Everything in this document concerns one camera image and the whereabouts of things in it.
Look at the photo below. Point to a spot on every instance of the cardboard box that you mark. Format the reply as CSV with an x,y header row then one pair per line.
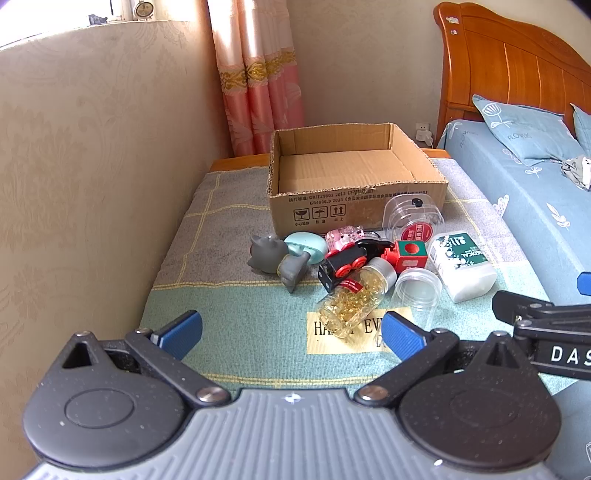
x,y
351,205

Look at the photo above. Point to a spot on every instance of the clear bottle of golden capsules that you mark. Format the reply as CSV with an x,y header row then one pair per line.
x,y
351,300

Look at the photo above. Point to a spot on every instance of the blue patterned pillow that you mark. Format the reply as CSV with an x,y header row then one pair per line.
x,y
526,129
584,122

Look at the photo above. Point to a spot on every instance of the black toy train red wheels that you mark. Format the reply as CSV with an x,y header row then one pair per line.
x,y
344,267

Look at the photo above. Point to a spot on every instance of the clear round container red label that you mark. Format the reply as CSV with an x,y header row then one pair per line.
x,y
413,219

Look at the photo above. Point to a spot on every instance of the red toy block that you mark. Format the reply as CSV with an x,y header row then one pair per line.
x,y
408,256

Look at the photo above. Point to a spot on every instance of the grey toy figure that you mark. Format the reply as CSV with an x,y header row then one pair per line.
x,y
272,254

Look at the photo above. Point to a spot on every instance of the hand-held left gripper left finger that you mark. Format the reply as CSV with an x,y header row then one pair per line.
x,y
182,333

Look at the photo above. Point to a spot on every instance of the blue patterned bed sheet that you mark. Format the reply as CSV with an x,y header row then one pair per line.
x,y
531,203

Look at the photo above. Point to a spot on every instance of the grey and green blanket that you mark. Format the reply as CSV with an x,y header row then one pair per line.
x,y
231,258

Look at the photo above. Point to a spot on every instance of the pink curtain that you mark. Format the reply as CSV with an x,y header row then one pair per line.
x,y
258,78

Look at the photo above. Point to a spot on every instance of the small dark windowsill object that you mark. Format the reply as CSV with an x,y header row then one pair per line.
x,y
97,19

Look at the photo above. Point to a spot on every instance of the grey and white cloth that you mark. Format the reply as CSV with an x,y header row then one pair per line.
x,y
577,170

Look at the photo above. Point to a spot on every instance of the white wall socket with charger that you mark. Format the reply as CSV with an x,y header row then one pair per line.
x,y
424,131

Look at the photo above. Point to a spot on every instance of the clear plastic jar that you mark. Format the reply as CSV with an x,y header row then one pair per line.
x,y
415,293

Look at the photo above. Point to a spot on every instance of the wooden bed headboard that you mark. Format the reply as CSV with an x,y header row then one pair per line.
x,y
498,60

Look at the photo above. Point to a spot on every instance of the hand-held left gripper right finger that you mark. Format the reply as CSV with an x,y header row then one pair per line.
x,y
400,336

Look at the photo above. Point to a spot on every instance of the small round clock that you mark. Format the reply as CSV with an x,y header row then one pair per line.
x,y
143,9

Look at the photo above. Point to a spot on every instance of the pink transparent toy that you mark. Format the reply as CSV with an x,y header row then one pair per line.
x,y
344,236

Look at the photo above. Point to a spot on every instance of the mint green oval case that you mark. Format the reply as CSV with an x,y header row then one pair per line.
x,y
304,242

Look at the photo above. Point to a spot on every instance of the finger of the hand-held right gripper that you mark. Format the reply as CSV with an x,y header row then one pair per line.
x,y
585,284
554,332

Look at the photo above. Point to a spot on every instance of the white bottle green label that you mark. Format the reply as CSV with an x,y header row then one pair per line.
x,y
461,267

